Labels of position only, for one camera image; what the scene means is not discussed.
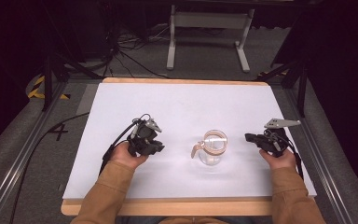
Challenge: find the person's right hand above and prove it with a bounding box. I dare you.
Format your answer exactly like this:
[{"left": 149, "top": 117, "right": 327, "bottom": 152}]
[{"left": 258, "top": 147, "right": 297, "bottom": 171}]

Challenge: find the aluminium rail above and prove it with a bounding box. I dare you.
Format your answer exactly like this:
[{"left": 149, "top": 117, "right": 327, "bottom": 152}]
[
  {"left": 283, "top": 87, "right": 355, "bottom": 224},
  {"left": 0, "top": 81, "right": 69, "bottom": 224}
]

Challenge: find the yellow black hazard tape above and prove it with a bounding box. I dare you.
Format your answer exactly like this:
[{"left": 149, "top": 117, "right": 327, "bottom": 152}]
[{"left": 27, "top": 74, "right": 72, "bottom": 101}]

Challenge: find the white metal table frame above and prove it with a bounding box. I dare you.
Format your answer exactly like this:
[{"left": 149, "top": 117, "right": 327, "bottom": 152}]
[{"left": 166, "top": 4, "right": 255, "bottom": 74}]

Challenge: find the black metal stand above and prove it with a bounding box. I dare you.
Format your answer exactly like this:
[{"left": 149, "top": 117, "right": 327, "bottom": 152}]
[
  {"left": 254, "top": 58, "right": 310, "bottom": 119},
  {"left": 40, "top": 3, "right": 104, "bottom": 112}
]

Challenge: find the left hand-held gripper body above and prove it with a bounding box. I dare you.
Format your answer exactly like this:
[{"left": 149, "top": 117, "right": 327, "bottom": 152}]
[{"left": 127, "top": 118, "right": 163, "bottom": 157}]

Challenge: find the bundle of black floor cables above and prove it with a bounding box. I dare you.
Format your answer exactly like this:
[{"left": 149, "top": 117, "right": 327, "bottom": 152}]
[{"left": 83, "top": 21, "right": 172, "bottom": 80}]

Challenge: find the black floor cable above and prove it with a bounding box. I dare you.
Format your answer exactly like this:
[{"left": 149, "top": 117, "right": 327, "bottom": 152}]
[{"left": 8, "top": 111, "right": 90, "bottom": 224}]

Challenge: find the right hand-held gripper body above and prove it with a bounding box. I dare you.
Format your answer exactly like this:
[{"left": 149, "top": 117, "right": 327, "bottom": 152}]
[{"left": 262, "top": 117, "right": 302, "bottom": 157}]

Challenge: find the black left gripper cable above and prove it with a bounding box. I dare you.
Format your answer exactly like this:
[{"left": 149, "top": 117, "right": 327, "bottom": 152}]
[{"left": 98, "top": 113, "right": 153, "bottom": 175}]

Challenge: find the person's brown clothing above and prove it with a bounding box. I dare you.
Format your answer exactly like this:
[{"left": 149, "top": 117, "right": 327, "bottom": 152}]
[{"left": 158, "top": 216, "right": 231, "bottom": 224}]

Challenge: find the glass pitcher with wooden lid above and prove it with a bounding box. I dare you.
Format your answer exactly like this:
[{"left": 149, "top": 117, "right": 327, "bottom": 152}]
[{"left": 190, "top": 129, "right": 229, "bottom": 167}]

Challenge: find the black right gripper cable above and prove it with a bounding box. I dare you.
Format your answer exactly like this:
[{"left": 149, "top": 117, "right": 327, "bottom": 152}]
[{"left": 265, "top": 129, "right": 305, "bottom": 181}]

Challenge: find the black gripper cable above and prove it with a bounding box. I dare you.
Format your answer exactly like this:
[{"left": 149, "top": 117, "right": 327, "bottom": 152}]
[
  {"left": 98, "top": 113, "right": 153, "bottom": 175},
  {"left": 265, "top": 129, "right": 305, "bottom": 181}
]

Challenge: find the person's left hand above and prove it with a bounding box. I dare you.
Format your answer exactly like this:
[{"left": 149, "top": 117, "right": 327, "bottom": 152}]
[{"left": 109, "top": 141, "right": 149, "bottom": 171}]

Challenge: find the white table sheet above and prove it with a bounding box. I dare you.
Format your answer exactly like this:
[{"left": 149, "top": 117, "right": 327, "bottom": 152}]
[{"left": 62, "top": 81, "right": 318, "bottom": 201}]

